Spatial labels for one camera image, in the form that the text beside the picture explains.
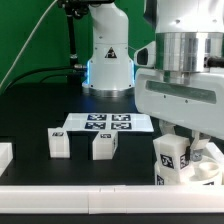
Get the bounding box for white front fence rail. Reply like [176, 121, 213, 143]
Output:
[0, 186, 224, 214]

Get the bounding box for black camera stand pole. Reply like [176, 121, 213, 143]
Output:
[57, 0, 88, 86]

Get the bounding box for white left fence rail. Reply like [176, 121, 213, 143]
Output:
[0, 142, 13, 176]

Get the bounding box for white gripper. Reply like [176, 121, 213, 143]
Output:
[135, 68, 224, 161]

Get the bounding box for black cables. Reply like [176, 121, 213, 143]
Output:
[0, 66, 88, 98]

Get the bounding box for white right fence rail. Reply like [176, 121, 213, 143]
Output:
[204, 142, 224, 185]

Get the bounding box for white marker board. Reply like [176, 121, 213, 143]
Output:
[63, 113, 154, 132]

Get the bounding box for grey cable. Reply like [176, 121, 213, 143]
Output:
[0, 0, 59, 91]

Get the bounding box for white fence rail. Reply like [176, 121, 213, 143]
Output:
[204, 142, 224, 185]
[0, 142, 13, 176]
[0, 186, 224, 214]

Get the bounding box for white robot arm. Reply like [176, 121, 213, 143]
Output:
[83, 0, 224, 158]

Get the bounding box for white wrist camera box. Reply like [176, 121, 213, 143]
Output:
[134, 41, 156, 68]

